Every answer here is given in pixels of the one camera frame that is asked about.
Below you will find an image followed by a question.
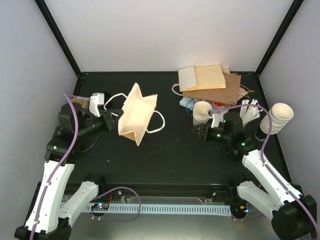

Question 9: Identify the tilted paper cup stack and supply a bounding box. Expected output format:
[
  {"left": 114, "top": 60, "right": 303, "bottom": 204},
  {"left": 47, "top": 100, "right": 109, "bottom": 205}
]
[{"left": 260, "top": 103, "right": 294, "bottom": 135}]

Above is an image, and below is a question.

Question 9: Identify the white paper cup stack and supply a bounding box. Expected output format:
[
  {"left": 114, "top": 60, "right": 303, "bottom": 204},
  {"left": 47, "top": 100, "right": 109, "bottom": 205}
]
[{"left": 192, "top": 101, "right": 212, "bottom": 126}]

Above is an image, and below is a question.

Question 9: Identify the black printed paper cup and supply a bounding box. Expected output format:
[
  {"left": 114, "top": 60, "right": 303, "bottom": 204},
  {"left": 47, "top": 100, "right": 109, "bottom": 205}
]
[{"left": 102, "top": 92, "right": 111, "bottom": 105}]

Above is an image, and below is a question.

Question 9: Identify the brown kraft paper bag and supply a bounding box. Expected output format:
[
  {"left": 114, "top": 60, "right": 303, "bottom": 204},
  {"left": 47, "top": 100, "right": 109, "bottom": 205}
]
[{"left": 182, "top": 73, "right": 254, "bottom": 106}]

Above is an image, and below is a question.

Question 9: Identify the small circuit board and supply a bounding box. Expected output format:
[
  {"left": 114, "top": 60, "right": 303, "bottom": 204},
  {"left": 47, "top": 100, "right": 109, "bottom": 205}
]
[{"left": 91, "top": 203, "right": 109, "bottom": 211}]

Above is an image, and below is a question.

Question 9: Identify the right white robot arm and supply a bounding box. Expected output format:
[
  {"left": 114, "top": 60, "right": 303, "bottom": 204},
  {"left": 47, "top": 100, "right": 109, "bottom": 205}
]
[{"left": 192, "top": 111, "right": 320, "bottom": 240}]

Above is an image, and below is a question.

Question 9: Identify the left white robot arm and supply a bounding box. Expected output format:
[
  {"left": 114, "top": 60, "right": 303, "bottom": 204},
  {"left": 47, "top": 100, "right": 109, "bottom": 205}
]
[{"left": 14, "top": 102, "right": 124, "bottom": 240}]

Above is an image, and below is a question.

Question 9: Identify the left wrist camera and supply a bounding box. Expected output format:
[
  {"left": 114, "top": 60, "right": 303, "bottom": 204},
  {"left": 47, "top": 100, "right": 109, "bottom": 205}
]
[{"left": 89, "top": 92, "right": 105, "bottom": 118}]

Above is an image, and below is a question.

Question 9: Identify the brown pulp cup carrier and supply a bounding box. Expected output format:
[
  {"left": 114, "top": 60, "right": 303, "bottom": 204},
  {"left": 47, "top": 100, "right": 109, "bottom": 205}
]
[{"left": 71, "top": 98, "right": 89, "bottom": 109}]

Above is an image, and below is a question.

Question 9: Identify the orange paper bag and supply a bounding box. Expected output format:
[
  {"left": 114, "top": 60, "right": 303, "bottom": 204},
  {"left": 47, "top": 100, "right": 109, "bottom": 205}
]
[
  {"left": 103, "top": 83, "right": 166, "bottom": 146},
  {"left": 178, "top": 64, "right": 226, "bottom": 92}
]

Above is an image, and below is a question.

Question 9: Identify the right black lid stack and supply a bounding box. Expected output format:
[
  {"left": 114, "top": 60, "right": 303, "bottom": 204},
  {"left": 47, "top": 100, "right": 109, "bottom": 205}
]
[{"left": 226, "top": 145, "right": 244, "bottom": 162}]

